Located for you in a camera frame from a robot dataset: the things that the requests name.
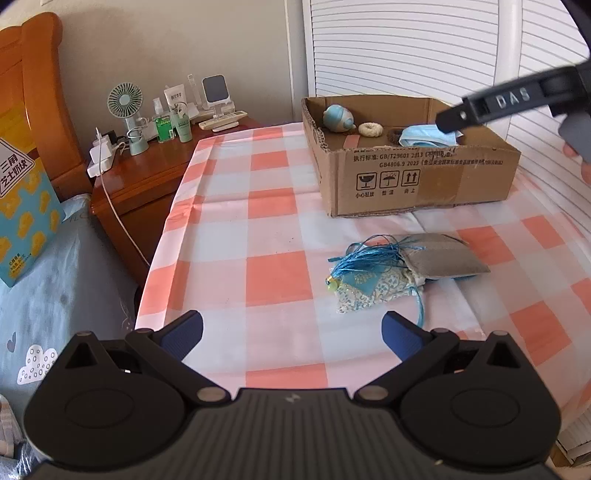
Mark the white power cable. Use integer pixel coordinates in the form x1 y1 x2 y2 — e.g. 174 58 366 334
98 174 151 269

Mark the person's right hand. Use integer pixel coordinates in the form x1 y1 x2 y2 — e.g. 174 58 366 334
562 143 591 185

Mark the white louvered door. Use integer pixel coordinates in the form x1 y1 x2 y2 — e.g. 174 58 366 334
302 0 505 124

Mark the light blue plush toy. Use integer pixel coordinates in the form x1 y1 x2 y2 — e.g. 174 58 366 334
322 104 356 134

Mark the wooden nightstand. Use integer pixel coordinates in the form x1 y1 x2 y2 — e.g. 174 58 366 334
89 115 264 287

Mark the blue face mask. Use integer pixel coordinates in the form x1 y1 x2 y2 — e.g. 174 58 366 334
398 124 465 149

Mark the floral sachet with blue tassel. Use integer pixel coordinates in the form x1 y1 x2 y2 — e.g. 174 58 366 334
327 234 428 330

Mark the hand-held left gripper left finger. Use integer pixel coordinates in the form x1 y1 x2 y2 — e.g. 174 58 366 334
55 310 229 408

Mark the white remote control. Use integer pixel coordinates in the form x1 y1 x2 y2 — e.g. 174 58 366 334
198 111 247 133

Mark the white phone stand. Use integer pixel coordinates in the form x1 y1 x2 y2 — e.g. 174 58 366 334
202 75 236 120

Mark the wooden headboard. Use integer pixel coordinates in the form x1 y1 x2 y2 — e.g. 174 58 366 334
0 11 93 204

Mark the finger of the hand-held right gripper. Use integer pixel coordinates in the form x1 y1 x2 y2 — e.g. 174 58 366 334
436 95 489 133

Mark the white charger and cable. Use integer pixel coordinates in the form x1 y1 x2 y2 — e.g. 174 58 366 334
87 143 127 178

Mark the green bottle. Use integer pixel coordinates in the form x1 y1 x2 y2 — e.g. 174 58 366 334
173 108 192 144
154 115 175 144

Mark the blue printed bed sheet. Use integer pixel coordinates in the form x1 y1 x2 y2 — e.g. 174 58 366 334
0 194 148 462

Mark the small green desk fan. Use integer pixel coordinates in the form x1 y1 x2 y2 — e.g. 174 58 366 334
107 82 151 156

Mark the brown cardboard box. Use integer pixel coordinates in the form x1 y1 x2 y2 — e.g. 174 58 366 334
301 95 522 219

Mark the orange white checkered tablecloth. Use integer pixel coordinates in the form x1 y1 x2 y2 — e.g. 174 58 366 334
134 122 591 416

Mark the grey fabric sachet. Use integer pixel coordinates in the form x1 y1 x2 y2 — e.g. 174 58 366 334
406 233 491 281

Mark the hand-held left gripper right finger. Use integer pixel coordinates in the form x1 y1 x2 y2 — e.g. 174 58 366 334
355 311 539 408

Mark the clear plastic holder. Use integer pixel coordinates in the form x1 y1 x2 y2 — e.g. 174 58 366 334
187 74 202 112

